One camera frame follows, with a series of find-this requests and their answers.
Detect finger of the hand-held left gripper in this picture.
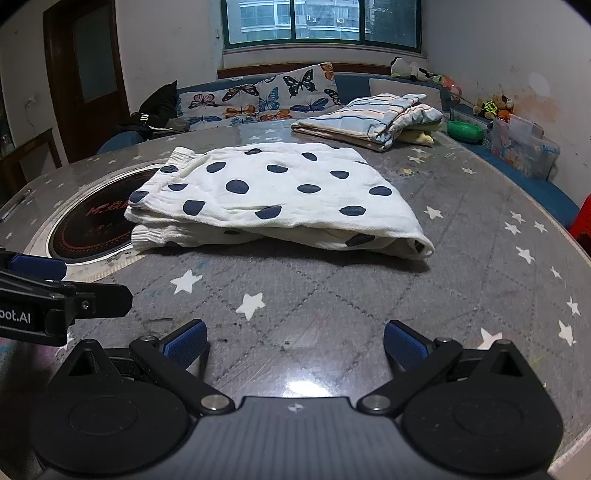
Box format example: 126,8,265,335
0,270,134,319
0,249,66,281

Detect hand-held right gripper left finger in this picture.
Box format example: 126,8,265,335
55,318,235,416

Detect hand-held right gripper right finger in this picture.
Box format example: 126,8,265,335
358,320,536,415

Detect white polka dot pants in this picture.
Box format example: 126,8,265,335
124,142,436,261

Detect pen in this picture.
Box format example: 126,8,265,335
0,191,34,223

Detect built-in induction cooker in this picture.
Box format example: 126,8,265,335
21,161,160,283

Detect dark wooden side table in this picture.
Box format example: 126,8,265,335
0,128,63,197

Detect dark wooden door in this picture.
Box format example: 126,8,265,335
44,0,132,163

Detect blue sofa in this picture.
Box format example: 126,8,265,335
97,71,581,217

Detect yellow cloth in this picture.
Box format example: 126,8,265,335
398,121,446,147

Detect red plastic stool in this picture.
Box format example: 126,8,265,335
569,194,591,252

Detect green plastic container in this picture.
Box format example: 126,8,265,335
447,120,485,144

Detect long butterfly print pillow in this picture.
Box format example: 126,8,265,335
177,83,282,127

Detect striped folded cloth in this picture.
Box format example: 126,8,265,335
291,93,445,152

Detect clear plastic storage box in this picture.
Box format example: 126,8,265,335
490,114,561,181

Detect brown bear plush toy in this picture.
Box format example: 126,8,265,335
473,92,515,121

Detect white cushion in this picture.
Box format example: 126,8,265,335
368,78,445,100

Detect pink toy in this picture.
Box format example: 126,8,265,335
433,74,463,100

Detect square butterfly print pillow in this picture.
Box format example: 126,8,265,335
255,62,343,123

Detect green framed window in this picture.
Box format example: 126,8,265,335
222,0,423,52

